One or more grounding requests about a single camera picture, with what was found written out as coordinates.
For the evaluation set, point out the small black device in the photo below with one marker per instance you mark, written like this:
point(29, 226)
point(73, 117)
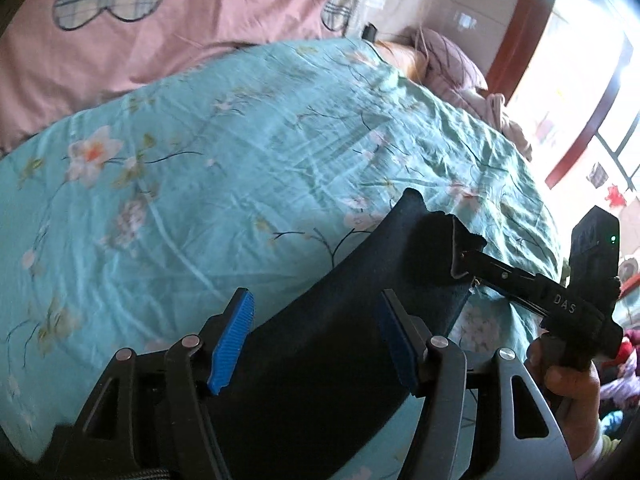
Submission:
point(370, 32)

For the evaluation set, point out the dark navy pants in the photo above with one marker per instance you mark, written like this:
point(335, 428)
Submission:
point(320, 360)

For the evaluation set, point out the pink quilt with plaid hearts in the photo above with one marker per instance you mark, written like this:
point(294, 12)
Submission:
point(150, 25)

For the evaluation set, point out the purple pillow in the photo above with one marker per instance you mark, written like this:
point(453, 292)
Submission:
point(457, 62)

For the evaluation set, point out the orange pillow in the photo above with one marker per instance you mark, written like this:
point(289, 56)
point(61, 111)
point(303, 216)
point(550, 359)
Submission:
point(402, 57)

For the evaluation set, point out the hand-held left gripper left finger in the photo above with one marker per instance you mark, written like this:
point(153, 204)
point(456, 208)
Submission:
point(232, 345)

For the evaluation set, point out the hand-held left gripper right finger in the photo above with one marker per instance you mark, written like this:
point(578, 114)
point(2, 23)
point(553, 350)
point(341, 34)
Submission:
point(396, 347)

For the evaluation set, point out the red wooden window frame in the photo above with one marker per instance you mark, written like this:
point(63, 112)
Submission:
point(580, 125)

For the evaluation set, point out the red window decoration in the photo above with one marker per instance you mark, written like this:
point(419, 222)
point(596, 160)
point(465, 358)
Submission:
point(616, 195)

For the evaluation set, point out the teal floral quilt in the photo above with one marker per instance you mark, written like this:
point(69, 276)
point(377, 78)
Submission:
point(200, 170)

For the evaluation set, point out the pile of colourful clothes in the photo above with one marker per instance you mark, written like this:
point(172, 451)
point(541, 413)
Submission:
point(622, 375)

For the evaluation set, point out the person's right hand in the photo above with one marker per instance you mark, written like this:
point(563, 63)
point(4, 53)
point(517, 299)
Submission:
point(567, 390)

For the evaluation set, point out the white wall socket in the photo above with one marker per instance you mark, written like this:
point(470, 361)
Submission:
point(465, 21)

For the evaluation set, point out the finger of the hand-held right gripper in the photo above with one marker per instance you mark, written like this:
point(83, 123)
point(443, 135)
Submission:
point(510, 297)
point(492, 266)

